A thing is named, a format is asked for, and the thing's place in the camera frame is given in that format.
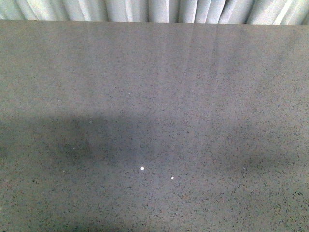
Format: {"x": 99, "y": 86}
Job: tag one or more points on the white pleated curtain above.
{"x": 254, "y": 12}

